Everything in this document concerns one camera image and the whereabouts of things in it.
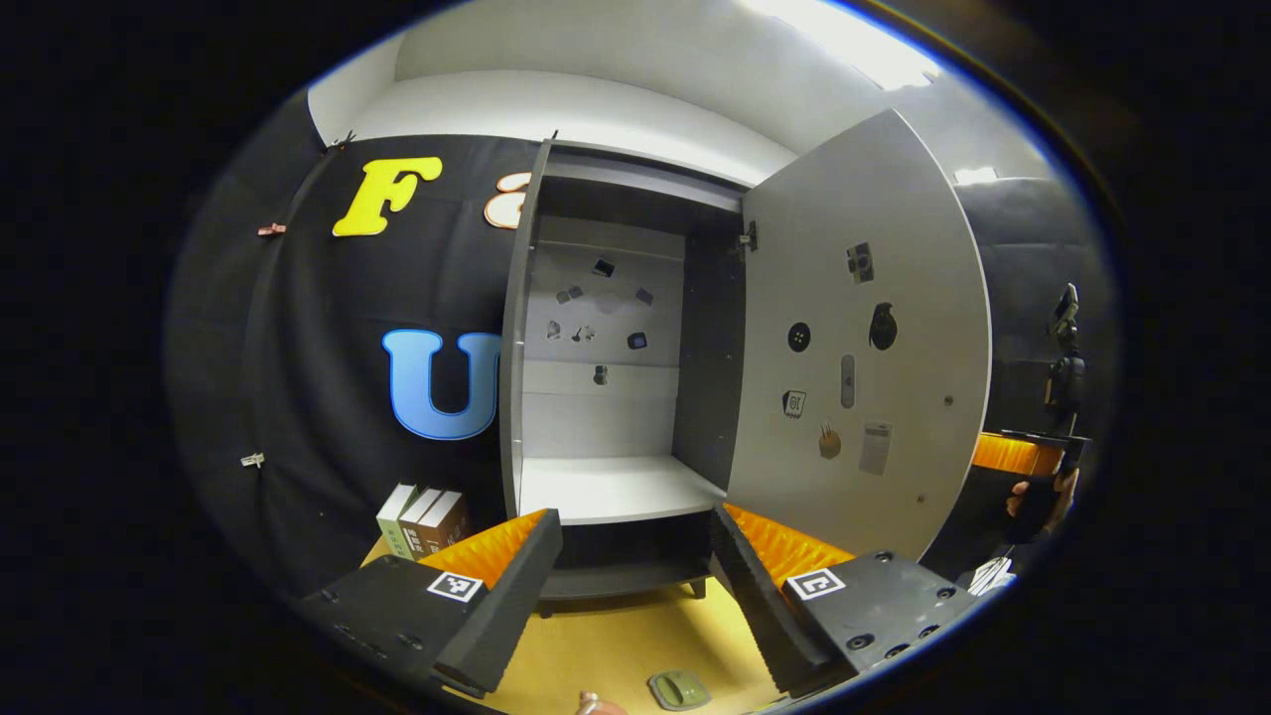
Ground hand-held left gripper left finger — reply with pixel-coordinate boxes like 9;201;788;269
298;508;564;699

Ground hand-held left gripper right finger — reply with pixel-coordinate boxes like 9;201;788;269
707;501;980;700

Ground grey green coaster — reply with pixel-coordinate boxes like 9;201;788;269
647;670;713;712

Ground beige cabinet door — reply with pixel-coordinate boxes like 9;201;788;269
725;107;994;562

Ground white cabinet shelf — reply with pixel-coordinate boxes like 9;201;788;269
518;455;726;525

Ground dark grey cabinet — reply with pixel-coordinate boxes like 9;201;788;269
499;139;753;619

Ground black backdrop cloth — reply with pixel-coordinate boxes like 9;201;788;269
164;84;1118;597

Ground large ceiling light panel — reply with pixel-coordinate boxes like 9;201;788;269
740;0;942;92

